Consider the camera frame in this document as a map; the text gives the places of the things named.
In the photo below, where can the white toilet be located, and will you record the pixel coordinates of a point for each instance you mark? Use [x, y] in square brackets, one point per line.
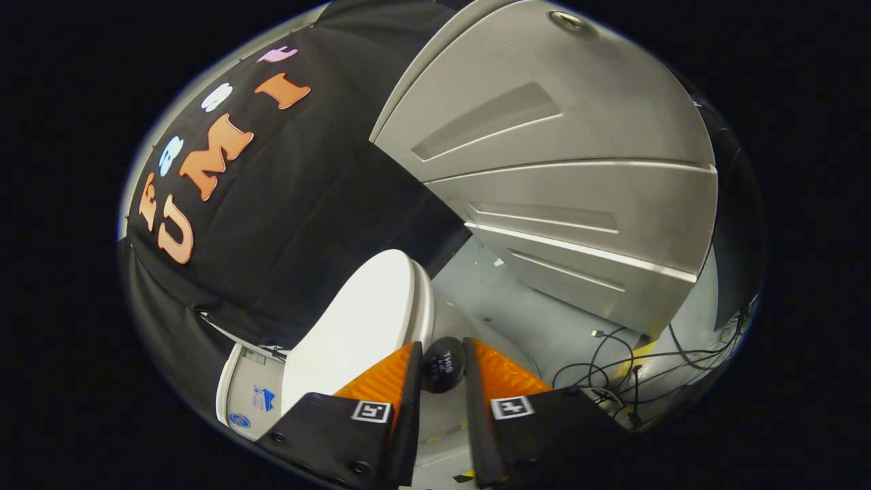
[248, 395]

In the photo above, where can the white drawer cabinet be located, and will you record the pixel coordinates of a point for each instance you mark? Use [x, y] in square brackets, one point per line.
[558, 136]

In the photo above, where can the white toilet lid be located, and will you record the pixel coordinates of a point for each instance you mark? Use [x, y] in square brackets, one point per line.
[360, 320]

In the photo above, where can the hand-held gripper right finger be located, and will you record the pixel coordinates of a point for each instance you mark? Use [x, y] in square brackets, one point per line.
[480, 422]

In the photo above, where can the black backdrop cloth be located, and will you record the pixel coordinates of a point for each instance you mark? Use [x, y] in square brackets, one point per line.
[306, 204]

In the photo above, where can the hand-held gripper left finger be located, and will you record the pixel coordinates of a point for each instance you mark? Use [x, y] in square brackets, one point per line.
[401, 422]

